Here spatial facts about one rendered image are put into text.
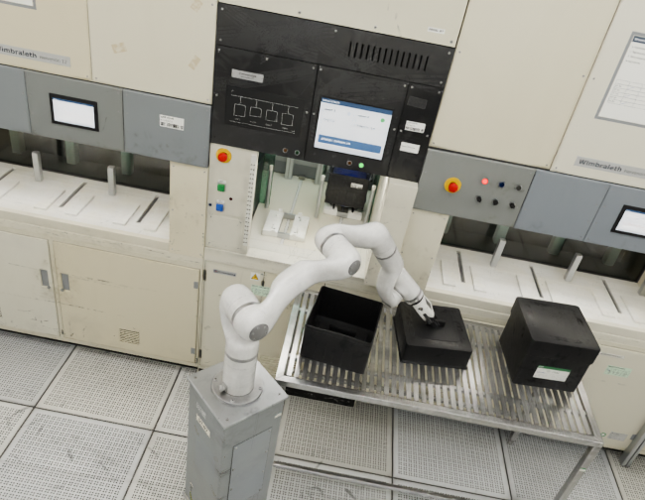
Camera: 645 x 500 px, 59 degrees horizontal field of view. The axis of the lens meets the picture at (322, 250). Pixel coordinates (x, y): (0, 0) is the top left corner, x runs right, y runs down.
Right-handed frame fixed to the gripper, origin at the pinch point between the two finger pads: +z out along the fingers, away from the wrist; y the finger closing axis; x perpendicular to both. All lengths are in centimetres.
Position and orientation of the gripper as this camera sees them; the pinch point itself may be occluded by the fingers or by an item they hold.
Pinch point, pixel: (433, 319)
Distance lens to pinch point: 254.6
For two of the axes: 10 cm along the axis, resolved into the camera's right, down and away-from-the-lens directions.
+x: -8.1, 4.9, 3.2
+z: 5.9, 6.7, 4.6
